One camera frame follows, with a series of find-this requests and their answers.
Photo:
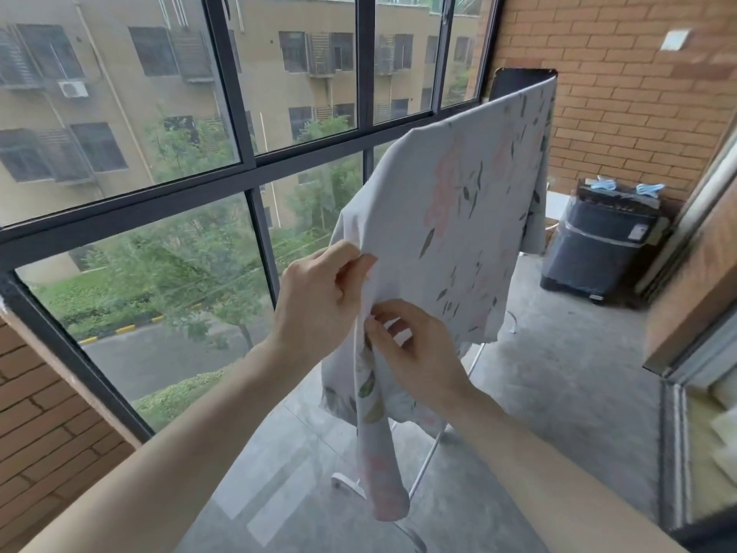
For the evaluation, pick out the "person's right hand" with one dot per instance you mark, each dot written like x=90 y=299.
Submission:
x=426 y=362

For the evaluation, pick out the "person's left hand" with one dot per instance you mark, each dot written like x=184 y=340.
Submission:
x=314 y=308

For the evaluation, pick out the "person's right thumb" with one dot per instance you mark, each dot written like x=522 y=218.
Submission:
x=380 y=339

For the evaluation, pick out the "person's left thumb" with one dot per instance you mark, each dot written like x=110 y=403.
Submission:
x=356 y=271

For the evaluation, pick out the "grey floral bed sheet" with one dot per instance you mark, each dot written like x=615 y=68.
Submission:
x=460 y=213

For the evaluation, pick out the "person's right forearm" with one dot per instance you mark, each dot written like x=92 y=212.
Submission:
x=547 y=489

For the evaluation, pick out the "person's left forearm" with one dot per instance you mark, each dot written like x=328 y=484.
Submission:
x=173 y=454

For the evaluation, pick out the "white drying rack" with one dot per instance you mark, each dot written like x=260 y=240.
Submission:
x=345 y=484

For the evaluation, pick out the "green tree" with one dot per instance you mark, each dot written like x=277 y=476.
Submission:
x=190 y=264

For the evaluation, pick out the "dark grey washing machine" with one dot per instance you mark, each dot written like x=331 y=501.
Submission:
x=599 y=247

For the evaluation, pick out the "black panel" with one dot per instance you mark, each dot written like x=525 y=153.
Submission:
x=515 y=83

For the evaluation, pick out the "light blue clothes hanger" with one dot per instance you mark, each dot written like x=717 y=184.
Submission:
x=604 y=183
x=650 y=190

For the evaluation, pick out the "beige apartment building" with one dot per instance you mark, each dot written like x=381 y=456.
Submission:
x=115 y=57

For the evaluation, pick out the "white outdoor air conditioner unit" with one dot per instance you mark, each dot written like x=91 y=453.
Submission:
x=73 y=89

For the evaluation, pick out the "black window frame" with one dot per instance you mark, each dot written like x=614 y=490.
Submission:
x=366 y=51

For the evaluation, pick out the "sliding door frame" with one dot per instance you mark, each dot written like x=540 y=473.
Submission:
x=671 y=454

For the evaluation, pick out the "white wall plate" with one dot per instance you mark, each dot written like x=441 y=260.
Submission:
x=675 y=40

